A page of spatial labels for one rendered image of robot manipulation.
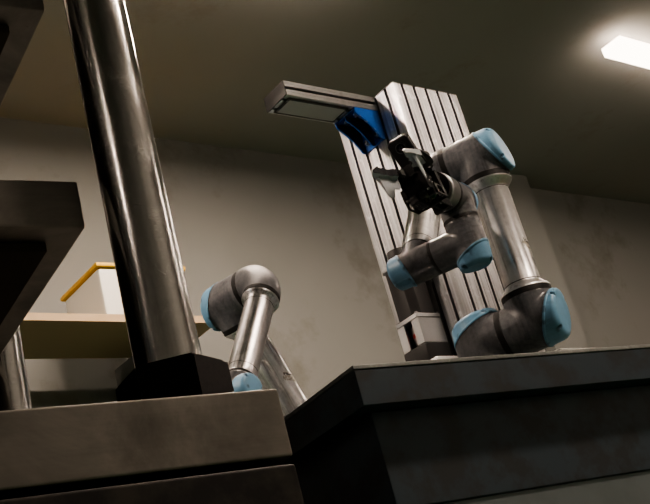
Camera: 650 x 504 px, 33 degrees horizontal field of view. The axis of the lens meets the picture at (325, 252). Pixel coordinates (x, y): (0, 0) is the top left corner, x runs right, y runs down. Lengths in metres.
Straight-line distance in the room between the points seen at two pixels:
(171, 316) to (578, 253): 6.38
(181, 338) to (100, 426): 0.14
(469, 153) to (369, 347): 3.11
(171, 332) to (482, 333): 1.58
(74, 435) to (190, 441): 0.09
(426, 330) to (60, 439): 1.97
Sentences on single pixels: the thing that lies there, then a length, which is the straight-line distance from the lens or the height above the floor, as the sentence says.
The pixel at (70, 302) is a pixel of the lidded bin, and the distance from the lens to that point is 4.53.
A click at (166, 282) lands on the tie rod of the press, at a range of 0.99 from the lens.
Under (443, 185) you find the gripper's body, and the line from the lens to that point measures 2.23.
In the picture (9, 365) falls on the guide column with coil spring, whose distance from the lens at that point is 1.37.
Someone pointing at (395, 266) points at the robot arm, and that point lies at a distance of 2.32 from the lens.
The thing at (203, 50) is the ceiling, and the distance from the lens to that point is 4.93.
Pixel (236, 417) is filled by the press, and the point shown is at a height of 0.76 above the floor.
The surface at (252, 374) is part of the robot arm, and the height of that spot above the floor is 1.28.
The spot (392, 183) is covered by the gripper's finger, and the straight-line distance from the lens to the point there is 2.12.
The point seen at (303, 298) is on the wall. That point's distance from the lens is 5.48.
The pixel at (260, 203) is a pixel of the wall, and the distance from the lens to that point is 5.62.
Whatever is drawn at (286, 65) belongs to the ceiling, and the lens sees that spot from 5.17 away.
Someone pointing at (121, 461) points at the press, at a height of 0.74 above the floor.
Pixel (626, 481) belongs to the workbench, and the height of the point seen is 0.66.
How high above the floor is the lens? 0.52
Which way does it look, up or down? 22 degrees up
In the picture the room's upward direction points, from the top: 15 degrees counter-clockwise
